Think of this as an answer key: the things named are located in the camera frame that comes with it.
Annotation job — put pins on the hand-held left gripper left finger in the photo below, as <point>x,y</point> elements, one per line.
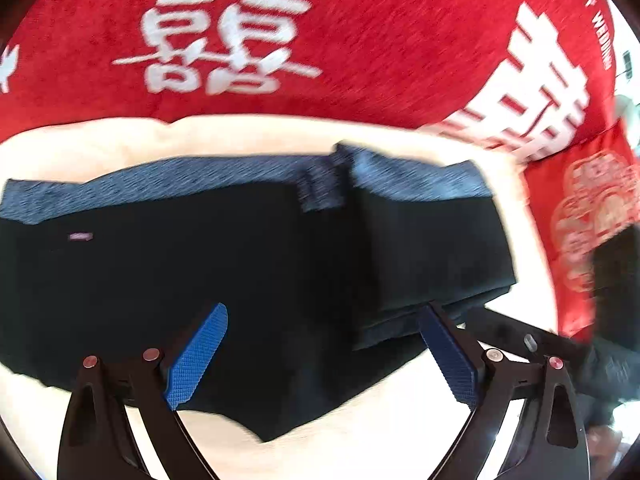
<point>197,355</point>

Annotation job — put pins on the red printed pillow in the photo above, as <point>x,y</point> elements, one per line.
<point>560,185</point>

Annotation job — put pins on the black pants with blue stripes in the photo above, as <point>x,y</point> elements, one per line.
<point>200,260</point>

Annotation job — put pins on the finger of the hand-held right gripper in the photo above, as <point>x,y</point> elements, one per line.
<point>505,327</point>

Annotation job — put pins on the white bed sheet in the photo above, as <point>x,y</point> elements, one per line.
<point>150,135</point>

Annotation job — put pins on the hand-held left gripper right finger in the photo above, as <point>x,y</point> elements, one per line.
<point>450,355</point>

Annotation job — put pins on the red printed blanket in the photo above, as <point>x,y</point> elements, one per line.
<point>375,35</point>

